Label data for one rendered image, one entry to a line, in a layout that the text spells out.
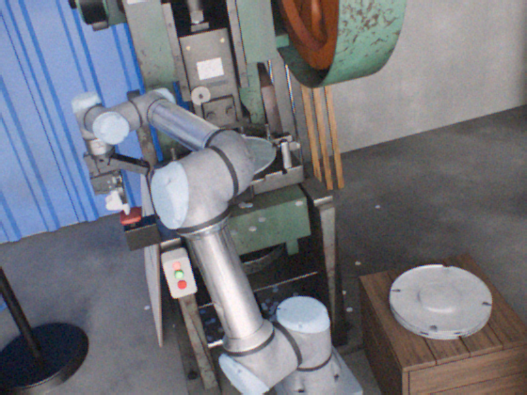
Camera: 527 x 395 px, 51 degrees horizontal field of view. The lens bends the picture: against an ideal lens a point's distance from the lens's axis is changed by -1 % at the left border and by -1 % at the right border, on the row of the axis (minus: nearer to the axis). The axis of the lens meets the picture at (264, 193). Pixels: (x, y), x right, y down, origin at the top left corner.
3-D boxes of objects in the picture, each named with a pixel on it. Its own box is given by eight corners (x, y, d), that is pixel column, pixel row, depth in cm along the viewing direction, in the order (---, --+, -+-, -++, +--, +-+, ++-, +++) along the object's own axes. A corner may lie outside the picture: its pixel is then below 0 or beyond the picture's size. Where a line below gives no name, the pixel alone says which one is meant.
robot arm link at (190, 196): (309, 373, 122) (226, 144, 107) (256, 414, 115) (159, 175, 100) (278, 356, 132) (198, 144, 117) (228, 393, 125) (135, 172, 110)
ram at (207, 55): (247, 122, 168) (231, 24, 153) (199, 134, 165) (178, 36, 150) (234, 103, 183) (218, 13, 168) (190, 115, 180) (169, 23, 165)
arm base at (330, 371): (353, 387, 132) (350, 358, 127) (295, 411, 129) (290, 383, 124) (326, 345, 145) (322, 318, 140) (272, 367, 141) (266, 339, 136)
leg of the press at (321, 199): (365, 348, 200) (349, 120, 155) (336, 358, 199) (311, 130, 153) (288, 221, 278) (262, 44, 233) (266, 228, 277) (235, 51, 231)
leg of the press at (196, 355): (223, 395, 192) (161, 168, 146) (191, 405, 190) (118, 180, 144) (184, 251, 270) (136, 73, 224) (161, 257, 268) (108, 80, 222)
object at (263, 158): (178, 151, 182) (177, 150, 182) (263, 131, 187) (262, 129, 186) (190, 192, 158) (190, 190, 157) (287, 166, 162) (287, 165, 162)
